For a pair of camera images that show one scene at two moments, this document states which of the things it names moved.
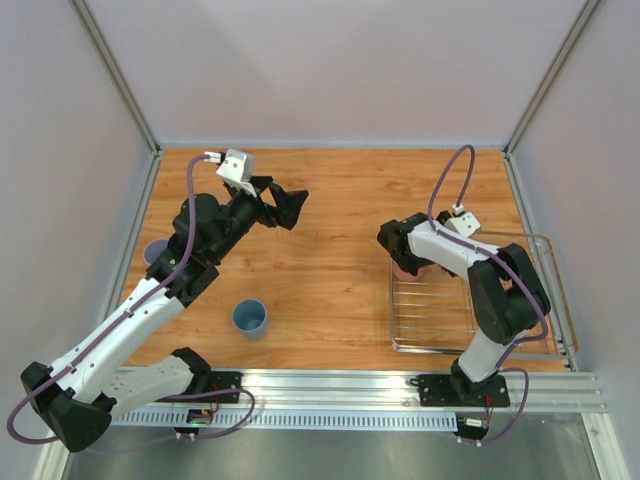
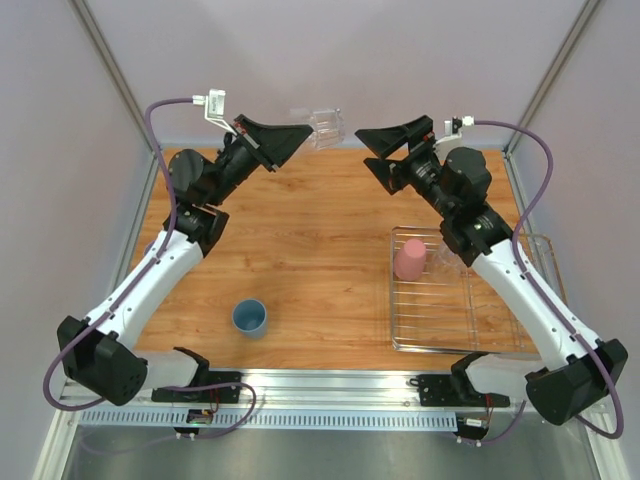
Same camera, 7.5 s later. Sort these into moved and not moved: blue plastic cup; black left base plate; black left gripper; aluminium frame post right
Moved: black left gripper
Not moved: black left base plate; aluminium frame post right; blue plastic cup
